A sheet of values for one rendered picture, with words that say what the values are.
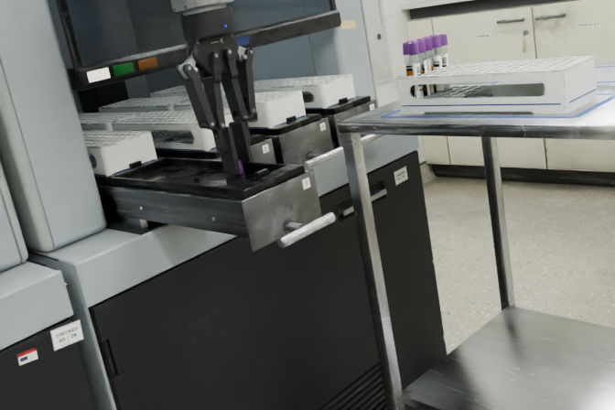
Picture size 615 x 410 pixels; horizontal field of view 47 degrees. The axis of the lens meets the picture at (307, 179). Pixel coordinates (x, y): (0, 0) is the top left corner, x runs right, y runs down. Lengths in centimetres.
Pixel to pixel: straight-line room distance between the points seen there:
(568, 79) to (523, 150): 236
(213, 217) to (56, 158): 29
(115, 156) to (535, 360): 88
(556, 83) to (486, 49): 234
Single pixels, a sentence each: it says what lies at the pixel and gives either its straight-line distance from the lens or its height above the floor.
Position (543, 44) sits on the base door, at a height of 65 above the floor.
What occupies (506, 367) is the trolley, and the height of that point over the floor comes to 28.
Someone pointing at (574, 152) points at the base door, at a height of 17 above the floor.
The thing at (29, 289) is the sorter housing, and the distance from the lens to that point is 104.
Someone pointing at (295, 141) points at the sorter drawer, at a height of 79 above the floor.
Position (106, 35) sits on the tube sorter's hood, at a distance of 117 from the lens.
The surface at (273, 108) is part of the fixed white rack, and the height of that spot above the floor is 85.
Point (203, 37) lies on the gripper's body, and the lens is 101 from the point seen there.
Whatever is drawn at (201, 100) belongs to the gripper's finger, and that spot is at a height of 93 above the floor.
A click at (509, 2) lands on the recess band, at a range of 335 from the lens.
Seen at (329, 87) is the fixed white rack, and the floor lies 85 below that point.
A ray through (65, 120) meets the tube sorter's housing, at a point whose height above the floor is 92.
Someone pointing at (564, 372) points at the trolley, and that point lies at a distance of 146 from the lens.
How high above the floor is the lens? 105
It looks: 15 degrees down
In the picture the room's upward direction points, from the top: 11 degrees counter-clockwise
